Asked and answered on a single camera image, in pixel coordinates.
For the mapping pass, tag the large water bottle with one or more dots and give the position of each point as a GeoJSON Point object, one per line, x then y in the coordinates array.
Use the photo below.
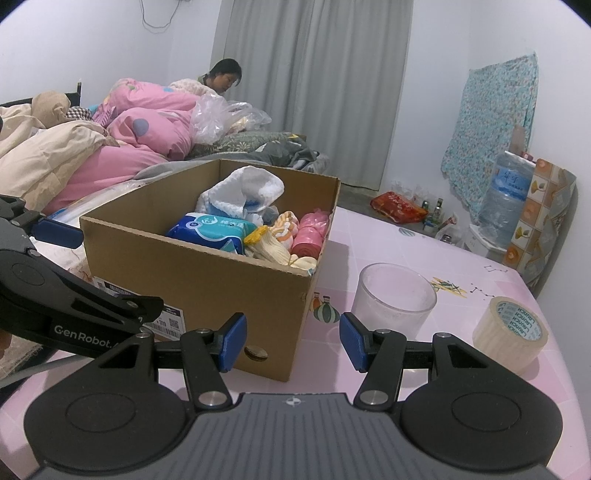
{"type": "Point", "coordinates": [505, 203]}

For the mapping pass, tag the blue floral wall cloth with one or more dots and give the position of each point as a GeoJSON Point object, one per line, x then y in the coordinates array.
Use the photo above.
{"type": "Point", "coordinates": [489, 129]}

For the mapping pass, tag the cream knit glove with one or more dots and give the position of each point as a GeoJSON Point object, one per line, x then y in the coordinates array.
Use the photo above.
{"type": "Point", "coordinates": [272, 251]}

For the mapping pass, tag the dark patterned cloth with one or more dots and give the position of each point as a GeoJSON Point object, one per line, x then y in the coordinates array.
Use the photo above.
{"type": "Point", "coordinates": [81, 114]}

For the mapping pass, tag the red plastic bag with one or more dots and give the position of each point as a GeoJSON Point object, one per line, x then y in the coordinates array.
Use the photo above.
{"type": "Point", "coordinates": [399, 207]}

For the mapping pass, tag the orange tile patterned cover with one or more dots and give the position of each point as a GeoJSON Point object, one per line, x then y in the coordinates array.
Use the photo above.
{"type": "Point", "coordinates": [545, 221]}

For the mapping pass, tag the white plastic bag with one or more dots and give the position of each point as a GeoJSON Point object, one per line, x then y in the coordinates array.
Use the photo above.
{"type": "Point", "coordinates": [450, 228]}

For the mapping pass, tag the orange striped sock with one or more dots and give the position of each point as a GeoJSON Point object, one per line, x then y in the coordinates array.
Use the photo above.
{"type": "Point", "coordinates": [285, 226]}

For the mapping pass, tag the clear packing tape roll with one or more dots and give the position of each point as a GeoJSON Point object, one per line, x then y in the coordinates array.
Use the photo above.
{"type": "Point", "coordinates": [503, 346]}

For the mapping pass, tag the pink plastic bag roll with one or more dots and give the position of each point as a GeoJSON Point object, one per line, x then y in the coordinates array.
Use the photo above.
{"type": "Point", "coordinates": [311, 233]}

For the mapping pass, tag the pink quilt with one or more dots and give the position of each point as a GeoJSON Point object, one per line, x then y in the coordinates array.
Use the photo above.
{"type": "Point", "coordinates": [152, 134]}

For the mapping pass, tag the grey curtain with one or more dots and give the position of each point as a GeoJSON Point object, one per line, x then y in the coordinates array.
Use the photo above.
{"type": "Point", "coordinates": [314, 92]}

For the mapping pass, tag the frosted plastic cup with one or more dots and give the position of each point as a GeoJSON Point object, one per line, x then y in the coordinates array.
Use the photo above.
{"type": "Point", "coordinates": [392, 314]}

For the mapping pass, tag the dark glass bottle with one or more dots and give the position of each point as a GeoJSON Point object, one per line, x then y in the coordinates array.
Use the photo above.
{"type": "Point", "coordinates": [440, 211]}

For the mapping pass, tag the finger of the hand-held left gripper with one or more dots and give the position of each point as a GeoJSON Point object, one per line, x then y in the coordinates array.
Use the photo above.
{"type": "Point", "coordinates": [60, 233]}
{"type": "Point", "coordinates": [124, 311]}

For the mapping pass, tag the white water dispenser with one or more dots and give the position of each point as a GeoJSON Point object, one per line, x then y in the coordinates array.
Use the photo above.
{"type": "Point", "coordinates": [485, 244]}

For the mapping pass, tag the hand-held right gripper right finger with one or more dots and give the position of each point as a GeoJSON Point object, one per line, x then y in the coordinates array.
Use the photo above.
{"type": "Point", "coordinates": [353, 342]}

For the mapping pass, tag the grey floral quilt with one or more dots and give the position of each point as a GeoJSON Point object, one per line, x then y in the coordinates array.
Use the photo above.
{"type": "Point", "coordinates": [277, 150]}

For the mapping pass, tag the clear plastic bag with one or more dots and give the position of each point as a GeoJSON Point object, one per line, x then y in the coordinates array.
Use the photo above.
{"type": "Point", "coordinates": [221, 115]}

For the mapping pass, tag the blue wet wipes pack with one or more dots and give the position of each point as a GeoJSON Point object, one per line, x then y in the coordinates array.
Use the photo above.
{"type": "Point", "coordinates": [207, 229]}

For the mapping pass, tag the white fluffy towel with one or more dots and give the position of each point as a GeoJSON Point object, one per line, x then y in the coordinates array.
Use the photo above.
{"type": "Point", "coordinates": [244, 184]}

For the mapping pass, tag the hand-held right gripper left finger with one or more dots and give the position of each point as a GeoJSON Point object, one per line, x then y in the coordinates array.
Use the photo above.
{"type": "Point", "coordinates": [233, 341]}

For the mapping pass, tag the pink printed tablecloth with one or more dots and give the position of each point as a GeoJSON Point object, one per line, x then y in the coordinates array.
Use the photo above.
{"type": "Point", "coordinates": [461, 277]}

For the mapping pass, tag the cardboard box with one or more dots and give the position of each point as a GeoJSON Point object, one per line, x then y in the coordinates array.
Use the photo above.
{"type": "Point", "coordinates": [184, 295]}

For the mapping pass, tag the beige blanket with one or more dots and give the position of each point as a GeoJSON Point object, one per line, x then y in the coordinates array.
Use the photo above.
{"type": "Point", "coordinates": [37, 152]}

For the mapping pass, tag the black bed headboard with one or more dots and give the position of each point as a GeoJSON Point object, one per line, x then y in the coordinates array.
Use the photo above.
{"type": "Point", "coordinates": [74, 94]}

